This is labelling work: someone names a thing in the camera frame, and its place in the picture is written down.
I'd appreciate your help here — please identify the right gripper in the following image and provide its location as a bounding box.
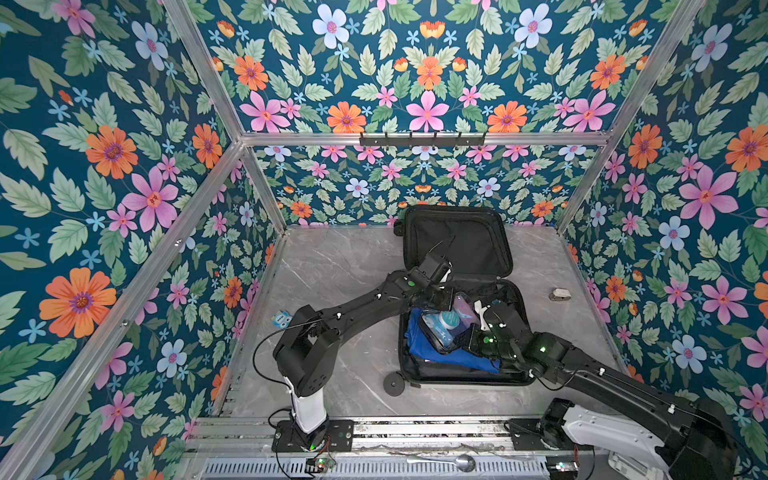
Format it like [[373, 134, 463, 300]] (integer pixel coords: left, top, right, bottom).
[[448, 325, 517, 364]]

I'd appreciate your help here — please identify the black suitcase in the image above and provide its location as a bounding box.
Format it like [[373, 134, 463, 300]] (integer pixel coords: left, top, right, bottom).
[[383, 205, 533, 397]]

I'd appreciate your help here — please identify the blue cloth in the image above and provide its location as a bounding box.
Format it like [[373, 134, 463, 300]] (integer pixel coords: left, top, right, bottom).
[[404, 307, 502, 376]]

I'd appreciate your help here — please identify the clear toiletry pouch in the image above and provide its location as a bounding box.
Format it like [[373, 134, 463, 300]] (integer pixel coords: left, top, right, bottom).
[[419, 294, 481, 354]]

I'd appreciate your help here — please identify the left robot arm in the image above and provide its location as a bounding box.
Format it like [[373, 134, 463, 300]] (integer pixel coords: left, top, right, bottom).
[[273, 236, 455, 438]]

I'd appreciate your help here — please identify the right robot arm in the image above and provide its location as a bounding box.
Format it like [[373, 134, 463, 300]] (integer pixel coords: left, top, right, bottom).
[[466, 300, 738, 479]]

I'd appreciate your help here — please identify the small grey white object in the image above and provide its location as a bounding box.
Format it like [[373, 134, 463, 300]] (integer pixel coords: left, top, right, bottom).
[[549, 288, 572, 302]]

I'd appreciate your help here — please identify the metal spoon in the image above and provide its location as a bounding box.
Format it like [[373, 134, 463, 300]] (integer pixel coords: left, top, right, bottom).
[[406, 454, 477, 473]]

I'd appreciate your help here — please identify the small blue patterned box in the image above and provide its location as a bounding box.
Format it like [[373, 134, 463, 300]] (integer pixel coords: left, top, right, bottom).
[[272, 311, 293, 330]]

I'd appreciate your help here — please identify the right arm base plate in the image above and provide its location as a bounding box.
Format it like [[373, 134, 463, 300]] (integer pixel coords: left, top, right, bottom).
[[503, 418, 595, 452]]

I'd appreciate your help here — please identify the black hook rail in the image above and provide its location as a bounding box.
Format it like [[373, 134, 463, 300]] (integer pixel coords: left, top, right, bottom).
[[358, 132, 486, 148]]

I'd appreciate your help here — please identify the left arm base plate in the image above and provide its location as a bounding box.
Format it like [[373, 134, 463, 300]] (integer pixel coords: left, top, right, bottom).
[[271, 420, 355, 453]]

